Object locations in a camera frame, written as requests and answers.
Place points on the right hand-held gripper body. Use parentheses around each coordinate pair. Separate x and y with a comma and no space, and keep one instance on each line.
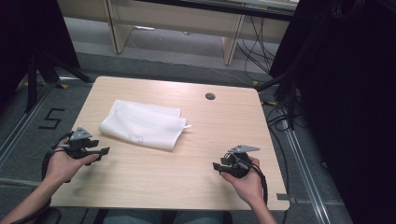
(239,165)

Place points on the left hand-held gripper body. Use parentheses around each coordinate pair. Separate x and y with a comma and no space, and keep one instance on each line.
(79,143)

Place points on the white cloth towel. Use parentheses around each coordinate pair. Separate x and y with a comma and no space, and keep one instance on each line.
(146,127)

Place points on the person's right hand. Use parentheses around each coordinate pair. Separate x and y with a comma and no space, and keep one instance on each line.
(247,186)

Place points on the person's left hand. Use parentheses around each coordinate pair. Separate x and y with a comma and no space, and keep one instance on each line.
(63,166)

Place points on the grey tape strip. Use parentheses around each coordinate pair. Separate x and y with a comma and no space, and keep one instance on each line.
(285,197)

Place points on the yellow floor tape piece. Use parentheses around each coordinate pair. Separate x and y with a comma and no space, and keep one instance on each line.
(256,83)
(64,86)

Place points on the black tripod stand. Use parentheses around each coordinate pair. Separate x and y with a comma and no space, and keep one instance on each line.
(291,96)
(32,84)

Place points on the person's legs in jeans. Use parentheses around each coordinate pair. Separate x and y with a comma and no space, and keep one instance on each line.
(162,217)

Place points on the black curtain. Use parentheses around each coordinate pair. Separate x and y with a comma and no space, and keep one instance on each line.
(28,40)
(348,109)

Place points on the light wooden desk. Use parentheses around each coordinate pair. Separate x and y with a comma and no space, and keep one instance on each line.
(174,21)

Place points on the metal floor rail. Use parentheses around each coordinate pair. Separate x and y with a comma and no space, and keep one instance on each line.
(306,174)
(21,124)
(18,182)

